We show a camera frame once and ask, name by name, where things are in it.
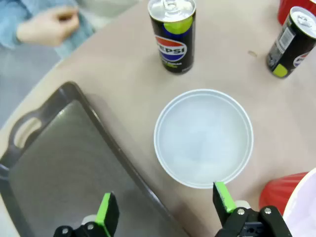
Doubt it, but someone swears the person's right forearm blue sleeve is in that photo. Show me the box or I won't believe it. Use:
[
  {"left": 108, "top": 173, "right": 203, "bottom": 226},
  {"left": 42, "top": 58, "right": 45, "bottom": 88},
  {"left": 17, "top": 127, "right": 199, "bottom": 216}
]
[{"left": 0, "top": 0, "right": 33, "bottom": 49}]

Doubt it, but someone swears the person's right hand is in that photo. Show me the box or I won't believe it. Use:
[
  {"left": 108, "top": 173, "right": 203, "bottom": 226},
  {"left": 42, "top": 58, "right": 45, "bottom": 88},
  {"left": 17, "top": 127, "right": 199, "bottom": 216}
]
[{"left": 16, "top": 6, "right": 80, "bottom": 47}]

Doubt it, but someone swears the white plastic bowl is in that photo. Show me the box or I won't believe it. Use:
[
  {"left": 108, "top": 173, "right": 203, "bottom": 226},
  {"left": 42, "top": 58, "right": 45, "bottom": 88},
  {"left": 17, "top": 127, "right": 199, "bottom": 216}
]
[{"left": 153, "top": 88, "right": 254, "bottom": 190}]

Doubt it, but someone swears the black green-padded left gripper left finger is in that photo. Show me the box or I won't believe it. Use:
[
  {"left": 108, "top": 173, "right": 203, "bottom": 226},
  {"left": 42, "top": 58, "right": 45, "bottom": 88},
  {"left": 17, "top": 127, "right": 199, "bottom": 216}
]
[{"left": 53, "top": 192, "right": 120, "bottom": 237}]

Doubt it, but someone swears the black Pepsi can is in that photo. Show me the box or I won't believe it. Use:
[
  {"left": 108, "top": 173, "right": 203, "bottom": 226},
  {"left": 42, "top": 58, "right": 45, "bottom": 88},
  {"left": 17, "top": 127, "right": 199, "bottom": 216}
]
[
  {"left": 147, "top": 0, "right": 197, "bottom": 76},
  {"left": 266, "top": 6, "right": 316, "bottom": 79}
]

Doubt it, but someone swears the red plastic cup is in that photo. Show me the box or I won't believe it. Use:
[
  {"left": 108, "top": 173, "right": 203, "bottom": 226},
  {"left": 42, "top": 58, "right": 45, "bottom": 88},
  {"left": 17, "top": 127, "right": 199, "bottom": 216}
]
[
  {"left": 277, "top": 0, "right": 316, "bottom": 27},
  {"left": 258, "top": 167, "right": 316, "bottom": 237}
]

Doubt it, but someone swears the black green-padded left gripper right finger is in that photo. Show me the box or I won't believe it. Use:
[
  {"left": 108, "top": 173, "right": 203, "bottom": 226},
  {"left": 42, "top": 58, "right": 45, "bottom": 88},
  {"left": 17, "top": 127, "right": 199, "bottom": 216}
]
[{"left": 212, "top": 181, "right": 292, "bottom": 237}]

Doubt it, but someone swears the person in blue fleece jacket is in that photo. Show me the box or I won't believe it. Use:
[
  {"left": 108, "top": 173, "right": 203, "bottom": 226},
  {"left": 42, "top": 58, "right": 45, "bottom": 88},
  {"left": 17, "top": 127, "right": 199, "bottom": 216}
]
[{"left": 0, "top": 0, "right": 139, "bottom": 59}]

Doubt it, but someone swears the dark brown serving tray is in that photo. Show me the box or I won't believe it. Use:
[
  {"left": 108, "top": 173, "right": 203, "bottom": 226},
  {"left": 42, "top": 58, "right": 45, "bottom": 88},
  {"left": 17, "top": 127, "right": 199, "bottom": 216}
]
[{"left": 0, "top": 81, "right": 191, "bottom": 237}]

